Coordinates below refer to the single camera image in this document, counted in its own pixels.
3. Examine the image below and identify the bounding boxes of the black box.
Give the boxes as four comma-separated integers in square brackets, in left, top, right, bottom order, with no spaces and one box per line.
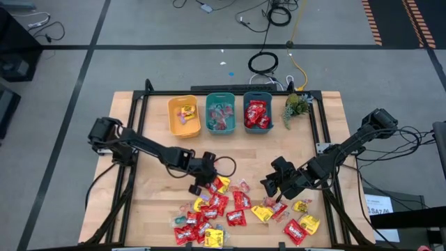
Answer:
[0,85,22,140]

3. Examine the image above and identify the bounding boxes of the black desk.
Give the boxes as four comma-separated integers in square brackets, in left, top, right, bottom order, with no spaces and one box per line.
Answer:
[0,6,43,50]

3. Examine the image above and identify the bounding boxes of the black rectangular bar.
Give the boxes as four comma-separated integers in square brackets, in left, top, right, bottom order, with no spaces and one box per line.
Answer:
[190,83,278,92]

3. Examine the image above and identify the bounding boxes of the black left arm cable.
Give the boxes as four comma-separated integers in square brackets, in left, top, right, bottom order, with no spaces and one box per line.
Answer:
[84,162,118,212]

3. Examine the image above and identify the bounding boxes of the black coiled floor cable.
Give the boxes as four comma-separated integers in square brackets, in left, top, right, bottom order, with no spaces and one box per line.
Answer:
[266,5,292,27]
[247,29,279,76]

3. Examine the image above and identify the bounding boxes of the white floor cable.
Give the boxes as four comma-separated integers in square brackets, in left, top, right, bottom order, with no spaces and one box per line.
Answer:
[249,73,295,91]

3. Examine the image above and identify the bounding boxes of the yellow plastic bin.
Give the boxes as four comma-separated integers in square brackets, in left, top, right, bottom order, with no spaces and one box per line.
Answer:
[167,95,202,139]

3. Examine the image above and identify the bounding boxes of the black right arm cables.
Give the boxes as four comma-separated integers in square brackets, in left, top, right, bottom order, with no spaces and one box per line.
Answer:
[355,125,436,241]

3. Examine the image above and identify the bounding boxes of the potted artificial succulent plant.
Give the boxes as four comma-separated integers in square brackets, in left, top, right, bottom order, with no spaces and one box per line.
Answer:
[281,93,311,130]

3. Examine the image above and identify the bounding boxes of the white paper sign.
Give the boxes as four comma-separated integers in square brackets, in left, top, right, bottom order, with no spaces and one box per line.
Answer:
[364,194,401,243]

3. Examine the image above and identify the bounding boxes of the dark teal plastic bin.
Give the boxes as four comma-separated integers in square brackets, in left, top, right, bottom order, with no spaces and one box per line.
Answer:
[243,91,275,135]

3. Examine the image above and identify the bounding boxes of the small yellow candy pack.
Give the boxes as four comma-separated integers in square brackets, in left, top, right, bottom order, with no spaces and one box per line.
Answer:
[291,199,309,214]
[193,197,210,213]

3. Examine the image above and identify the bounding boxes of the black crate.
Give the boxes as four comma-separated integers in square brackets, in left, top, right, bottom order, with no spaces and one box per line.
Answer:
[0,48,43,83]

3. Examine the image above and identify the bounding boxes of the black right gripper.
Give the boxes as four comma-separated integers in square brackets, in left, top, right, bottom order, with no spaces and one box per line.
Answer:
[260,155,309,204]

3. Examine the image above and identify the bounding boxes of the black orange-striped floor mat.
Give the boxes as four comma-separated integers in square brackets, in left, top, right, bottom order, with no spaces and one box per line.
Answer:
[360,0,446,50]

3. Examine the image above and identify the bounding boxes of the yellow cable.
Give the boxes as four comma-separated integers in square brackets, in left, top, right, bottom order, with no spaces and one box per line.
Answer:
[286,0,309,92]

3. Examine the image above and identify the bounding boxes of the large yellow candy pack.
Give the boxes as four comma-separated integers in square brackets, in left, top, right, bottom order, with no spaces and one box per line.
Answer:
[203,228,224,249]

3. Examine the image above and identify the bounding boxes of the light teal plastic bin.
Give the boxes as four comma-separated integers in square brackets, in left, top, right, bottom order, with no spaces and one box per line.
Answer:
[205,92,237,136]

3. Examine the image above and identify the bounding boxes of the black left wrist camera cable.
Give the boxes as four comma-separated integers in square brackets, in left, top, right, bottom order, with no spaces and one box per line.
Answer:
[212,155,238,178]

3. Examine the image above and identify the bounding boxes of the white cable with adapter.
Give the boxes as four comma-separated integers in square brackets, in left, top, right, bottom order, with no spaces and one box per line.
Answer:
[12,11,52,29]

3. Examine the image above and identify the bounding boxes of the black shelf board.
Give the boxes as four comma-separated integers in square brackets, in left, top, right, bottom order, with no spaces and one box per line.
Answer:
[369,205,446,230]

